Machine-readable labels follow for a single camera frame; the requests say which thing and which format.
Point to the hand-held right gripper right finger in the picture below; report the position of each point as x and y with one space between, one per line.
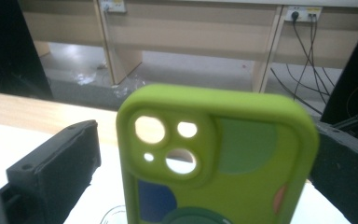
348 180

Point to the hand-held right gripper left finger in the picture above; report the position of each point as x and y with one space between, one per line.
52 174

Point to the green snack packet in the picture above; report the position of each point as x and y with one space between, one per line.
245 193

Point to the flat clear plastic wrapper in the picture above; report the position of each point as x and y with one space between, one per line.
84 77

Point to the black curtain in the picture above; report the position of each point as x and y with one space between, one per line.
354 77
9 46

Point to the small clear plastic wrapper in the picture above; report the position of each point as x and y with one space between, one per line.
127 87

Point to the white power socket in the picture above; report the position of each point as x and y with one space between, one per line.
113 5
304 13

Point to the light wooden desk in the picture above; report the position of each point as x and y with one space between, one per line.
183 31

